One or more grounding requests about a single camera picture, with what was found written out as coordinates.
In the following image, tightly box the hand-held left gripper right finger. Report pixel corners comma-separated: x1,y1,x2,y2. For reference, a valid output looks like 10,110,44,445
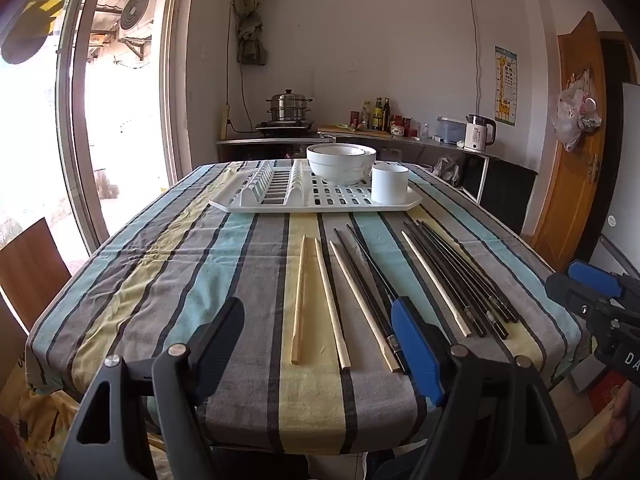
391,296,579,480

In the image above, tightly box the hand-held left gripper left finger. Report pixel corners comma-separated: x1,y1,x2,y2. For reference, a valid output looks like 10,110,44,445
52,296,246,480

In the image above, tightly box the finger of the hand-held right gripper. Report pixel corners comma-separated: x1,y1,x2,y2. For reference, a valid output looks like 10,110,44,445
545,273,618,318
567,259,624,298

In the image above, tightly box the light wooden chopstick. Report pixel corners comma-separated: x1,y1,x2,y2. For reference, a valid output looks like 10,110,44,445
328,240,402,373
291,235,308,365
314,238,352,372
401,230,473,338

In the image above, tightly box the black chopstick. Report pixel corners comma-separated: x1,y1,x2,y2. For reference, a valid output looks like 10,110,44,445
410,219,509,339
403,220,487,338
422,219,521,321
334,229,408,373
346,223,401,311

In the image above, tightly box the white cup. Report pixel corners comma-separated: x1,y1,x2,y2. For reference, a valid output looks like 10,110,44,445
370,161,410,204

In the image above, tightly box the person's right hand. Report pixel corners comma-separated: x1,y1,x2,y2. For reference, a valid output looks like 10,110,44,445
606,382,640,456

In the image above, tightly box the striped tablecloth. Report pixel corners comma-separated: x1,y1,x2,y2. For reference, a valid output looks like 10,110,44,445
25,160,586,456

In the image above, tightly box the orange wooden door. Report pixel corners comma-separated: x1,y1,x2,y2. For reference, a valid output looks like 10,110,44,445
530,10,609,272

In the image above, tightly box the white refrigerator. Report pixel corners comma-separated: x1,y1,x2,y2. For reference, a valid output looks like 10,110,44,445
599,82,640,283

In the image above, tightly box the black cabinet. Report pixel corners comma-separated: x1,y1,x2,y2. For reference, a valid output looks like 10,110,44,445
479,157,539,237

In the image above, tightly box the hanging plastic bag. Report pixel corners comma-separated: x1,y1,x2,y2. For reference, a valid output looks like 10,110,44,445
552,72,603,152

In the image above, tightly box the white plastic dish rack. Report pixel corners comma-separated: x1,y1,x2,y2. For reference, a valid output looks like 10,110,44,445
208,158,423,215

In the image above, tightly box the crumpled plastic bag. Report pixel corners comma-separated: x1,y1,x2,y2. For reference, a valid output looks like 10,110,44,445
432,155,464,187

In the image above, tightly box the white electric kettle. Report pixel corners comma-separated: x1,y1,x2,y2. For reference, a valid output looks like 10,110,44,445
463,114,497,153

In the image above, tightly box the white ceramic bowl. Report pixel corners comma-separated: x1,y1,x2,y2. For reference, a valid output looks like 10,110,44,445
320,144,377,186
306,143,370,183

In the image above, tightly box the yellow printed bag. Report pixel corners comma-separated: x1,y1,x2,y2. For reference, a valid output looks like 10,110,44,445
0,355,82,480

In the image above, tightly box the clear plastic container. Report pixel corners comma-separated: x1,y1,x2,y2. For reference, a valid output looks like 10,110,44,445
436,116,469,144

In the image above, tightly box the brown wooden chair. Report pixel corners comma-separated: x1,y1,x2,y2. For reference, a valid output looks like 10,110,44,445
0,217,74,332

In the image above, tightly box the steel kitchen counter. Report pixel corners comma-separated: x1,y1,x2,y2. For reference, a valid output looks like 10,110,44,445
216,132,503,206

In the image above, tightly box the wooden cutting board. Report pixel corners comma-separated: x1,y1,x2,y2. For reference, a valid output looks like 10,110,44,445
317,125,392,137

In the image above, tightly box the gas stove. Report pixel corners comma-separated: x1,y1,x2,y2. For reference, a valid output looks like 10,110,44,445
255,119,316,134

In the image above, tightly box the steel steamer pot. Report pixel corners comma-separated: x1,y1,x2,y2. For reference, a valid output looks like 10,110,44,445
265,89,314,123

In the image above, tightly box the grey tied curtain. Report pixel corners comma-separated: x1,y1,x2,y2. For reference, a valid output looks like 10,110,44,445
234,2,267,66

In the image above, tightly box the outdoor fan unit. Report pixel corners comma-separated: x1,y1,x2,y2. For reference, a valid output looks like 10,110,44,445
119,0,151,31

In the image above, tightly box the yellow black round sticker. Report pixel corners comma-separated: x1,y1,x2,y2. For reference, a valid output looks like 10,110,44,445
0,0,66,66

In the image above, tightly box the giraffe wall poster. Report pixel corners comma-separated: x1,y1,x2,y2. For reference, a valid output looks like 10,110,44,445
494,46,517,128

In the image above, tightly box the white wall cable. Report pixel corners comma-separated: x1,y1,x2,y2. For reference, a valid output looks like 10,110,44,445
469,0,485,117

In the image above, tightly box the black wall cable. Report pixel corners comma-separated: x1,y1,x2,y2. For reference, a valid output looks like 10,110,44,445
226,2,257,131

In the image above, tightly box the sliding glass door frame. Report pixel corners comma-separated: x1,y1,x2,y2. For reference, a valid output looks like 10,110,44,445
54,0,202,257

